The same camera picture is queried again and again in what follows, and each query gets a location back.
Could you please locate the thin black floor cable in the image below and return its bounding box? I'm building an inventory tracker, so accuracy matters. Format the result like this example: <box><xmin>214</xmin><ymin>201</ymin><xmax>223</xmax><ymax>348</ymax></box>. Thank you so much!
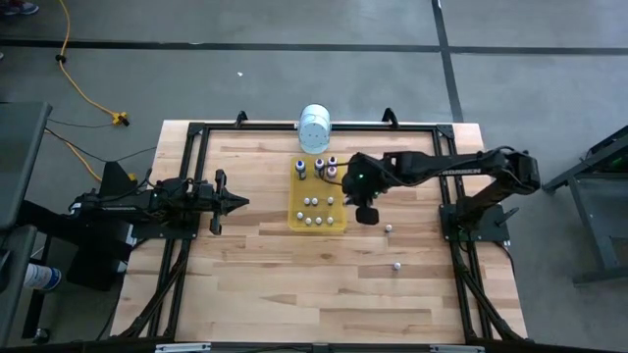
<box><xmin>46</xmin><ymin>116</ymin><xmax>117</xmax><ymax>126</ymax></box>

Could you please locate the yellow extension cable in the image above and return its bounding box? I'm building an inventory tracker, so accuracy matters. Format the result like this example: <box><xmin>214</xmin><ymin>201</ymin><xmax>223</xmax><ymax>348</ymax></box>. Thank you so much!
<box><xmin>42</xmin><ymin>127</ymin><xmax>138</xmax><ymax>182</ymax></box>
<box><xmin>56</xmin><ymin>0</ymin><xmax>124</xmax><ymax>122</ymax></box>

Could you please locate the black cable bundle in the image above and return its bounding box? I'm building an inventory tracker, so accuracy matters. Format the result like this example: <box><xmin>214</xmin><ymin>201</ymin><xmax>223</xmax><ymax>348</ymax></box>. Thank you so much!
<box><xmin>115</xmin><ymin>239</ymin><xmax>190</xmax><ymax>339</ymax></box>
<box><xmin>453</xmin><ymin>242</ymin><xmax>524</xmax><ymax>340</ymax></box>

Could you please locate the white perforated cylinder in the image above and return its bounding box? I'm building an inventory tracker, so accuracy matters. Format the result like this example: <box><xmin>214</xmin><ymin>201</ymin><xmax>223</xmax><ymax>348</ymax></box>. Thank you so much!
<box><xmin>297</xmin><ymin>103</ymin><xmax>332</xmax><ymax>156</ymax></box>

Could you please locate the person's shoe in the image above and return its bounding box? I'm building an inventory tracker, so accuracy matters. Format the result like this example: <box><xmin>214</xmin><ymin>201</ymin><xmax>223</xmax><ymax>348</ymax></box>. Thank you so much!
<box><xmin>0</xmin><ymin>0</ymin><xmax>40</xmax><ymax>17</ymax></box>

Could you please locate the yellow translucent plastic bin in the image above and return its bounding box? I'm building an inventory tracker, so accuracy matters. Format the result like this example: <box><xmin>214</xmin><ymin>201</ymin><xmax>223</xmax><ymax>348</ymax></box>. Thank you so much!
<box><xmin>287</xmin><ymin>155</ymin><xmax>348</xmax><ymax>234</ymax></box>

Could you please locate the white cylinder with blue end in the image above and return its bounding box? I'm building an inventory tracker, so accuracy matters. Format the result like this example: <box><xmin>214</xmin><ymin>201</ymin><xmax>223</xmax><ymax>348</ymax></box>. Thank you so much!
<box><xmin>23</xmin><ymin>263</ymin><xmax>63</xmax><ymax>293</ymax></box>

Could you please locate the grey desk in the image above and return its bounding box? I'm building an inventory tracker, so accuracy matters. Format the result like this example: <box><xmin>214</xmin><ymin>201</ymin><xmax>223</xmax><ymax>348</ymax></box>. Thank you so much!
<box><xmin>0</xmin><ymin>101</ymin><xmax>53</xmax><ymax>344</ymax></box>

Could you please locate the black stand beside table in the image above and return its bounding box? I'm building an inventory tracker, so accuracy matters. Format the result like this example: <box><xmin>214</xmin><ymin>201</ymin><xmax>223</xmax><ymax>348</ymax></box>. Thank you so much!
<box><xmin>19</xmin><ymin>160</ymin><xmax>141</xmax><ymax>294</ymax></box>

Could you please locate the silver metal bracket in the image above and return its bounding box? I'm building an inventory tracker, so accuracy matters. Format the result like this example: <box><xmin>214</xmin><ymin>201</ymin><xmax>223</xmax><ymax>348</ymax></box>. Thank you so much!
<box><xmin>154</xmin><ymin>342</ymin><xmax>212</xmax><ymax>353</ymax></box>
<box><xmin>429</xmin><ymin>344</ymin><xmax>486</xmax><ymax>353</ymax></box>

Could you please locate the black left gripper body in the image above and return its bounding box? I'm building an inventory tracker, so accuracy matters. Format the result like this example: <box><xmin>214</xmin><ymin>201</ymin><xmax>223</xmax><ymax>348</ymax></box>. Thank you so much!
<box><xmin>198</xmin><ymin>170</ymin><xmax>230</xmax><ymax>235</ymax></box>

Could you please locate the black metal stand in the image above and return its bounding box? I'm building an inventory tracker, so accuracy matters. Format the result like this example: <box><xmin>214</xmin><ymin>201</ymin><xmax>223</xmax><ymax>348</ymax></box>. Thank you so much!
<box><xmin>542</xmin><ymin>126</ymin><xmax>628</xmax><ymax>285</ymax></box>

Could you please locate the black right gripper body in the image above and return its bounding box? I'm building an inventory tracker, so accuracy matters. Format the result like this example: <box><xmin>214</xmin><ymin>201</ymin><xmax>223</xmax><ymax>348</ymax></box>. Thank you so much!
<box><xmin>345</xmin><ymin>194</ymin><xmax>381</xmax><ymax>227</ymax></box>

